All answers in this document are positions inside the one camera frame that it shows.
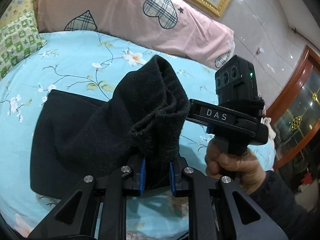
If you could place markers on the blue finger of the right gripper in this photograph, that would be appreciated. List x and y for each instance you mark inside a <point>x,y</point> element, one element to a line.
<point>209,130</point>

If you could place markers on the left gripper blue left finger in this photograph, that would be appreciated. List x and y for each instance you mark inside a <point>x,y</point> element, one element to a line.
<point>141,176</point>

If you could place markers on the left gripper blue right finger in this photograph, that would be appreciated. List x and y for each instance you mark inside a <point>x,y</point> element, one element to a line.
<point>176,184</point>

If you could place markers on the black pants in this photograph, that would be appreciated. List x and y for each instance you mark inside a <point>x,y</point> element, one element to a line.
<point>77,136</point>

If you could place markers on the right forearm in black sleeve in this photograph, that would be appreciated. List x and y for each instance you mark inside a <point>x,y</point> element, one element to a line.
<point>276,199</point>

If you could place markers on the person's right hand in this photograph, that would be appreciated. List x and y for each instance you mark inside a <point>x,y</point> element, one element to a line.
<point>247,166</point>

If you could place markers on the light blue floral bedsheet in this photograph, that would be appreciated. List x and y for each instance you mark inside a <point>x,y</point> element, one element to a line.
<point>92,64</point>

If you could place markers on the pink quilt with plaid hearts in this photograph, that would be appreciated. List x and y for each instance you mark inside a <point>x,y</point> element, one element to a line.
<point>168,26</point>

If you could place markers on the green checkered pillow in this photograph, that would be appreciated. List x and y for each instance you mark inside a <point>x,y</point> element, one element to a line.
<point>19,39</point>

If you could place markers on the yellow cartoon print pillow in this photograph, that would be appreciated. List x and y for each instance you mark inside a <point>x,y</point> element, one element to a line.
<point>16,9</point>

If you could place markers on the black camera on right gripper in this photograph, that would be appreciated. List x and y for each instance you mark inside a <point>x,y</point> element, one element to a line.
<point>236,87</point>

